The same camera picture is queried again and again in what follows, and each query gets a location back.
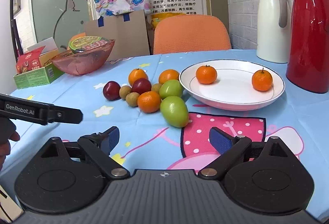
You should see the white plate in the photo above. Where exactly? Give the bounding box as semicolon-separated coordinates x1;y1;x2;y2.
179;59;285;111

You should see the large orange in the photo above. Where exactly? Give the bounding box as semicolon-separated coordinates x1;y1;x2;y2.
128;68;148;86
158;69;179;85

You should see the red snack box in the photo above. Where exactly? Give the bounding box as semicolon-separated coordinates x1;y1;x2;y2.
16;46;46;74

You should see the mandarin on plate right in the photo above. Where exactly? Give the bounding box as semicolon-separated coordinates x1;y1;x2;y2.
251;68;273;92

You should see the green cardboard box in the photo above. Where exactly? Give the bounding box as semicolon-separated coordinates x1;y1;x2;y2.
13;49;64;89

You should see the pink glass bowl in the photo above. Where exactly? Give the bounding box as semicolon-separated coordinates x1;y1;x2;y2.
52;40;115;76

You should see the mandarin on plate left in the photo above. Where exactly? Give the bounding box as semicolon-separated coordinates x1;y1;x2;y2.
196;65;218;85

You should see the red plum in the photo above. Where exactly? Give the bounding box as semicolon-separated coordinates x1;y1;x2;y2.
132;78;152;95
103;81;120;101

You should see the longan front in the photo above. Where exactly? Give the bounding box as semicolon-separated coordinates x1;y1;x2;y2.
125;92;140;107

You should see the small mandarin front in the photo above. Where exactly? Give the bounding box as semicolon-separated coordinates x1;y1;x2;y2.
138;91;162;114

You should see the orange chair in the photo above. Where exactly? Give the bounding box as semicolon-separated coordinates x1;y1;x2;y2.
153;14;231;55

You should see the floral cloth bag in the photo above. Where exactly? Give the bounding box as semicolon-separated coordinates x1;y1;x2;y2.
93;0;152;17

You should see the green jujube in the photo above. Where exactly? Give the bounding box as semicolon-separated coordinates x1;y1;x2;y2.
160;96;189;128
159;80;183;100

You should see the yellow snack bag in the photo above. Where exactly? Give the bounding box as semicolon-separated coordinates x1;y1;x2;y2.
149;12;186;29

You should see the instant noodle cup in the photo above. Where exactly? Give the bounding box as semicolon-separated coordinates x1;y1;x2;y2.
69;36;110;53

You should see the person's left hand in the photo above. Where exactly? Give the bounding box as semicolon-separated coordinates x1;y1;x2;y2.
0;118;20;169

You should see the brown cardboard box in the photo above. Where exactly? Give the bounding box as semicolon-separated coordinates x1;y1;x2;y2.
84;10;150;61

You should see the white thermos jug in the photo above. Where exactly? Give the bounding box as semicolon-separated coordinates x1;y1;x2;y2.
256;0;291;63

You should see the mandarin on plate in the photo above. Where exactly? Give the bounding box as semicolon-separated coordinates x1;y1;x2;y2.
196;65;218;85
251;68;273;92

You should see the blue cartoon tablecloth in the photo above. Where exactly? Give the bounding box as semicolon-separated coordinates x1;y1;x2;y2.
1;49;328;219

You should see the longan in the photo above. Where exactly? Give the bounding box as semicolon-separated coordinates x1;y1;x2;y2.
125;92;140;107
151;83;162;93
119;85;132;100

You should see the red thermos jug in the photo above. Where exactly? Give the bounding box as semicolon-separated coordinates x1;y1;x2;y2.
286;0;328;93

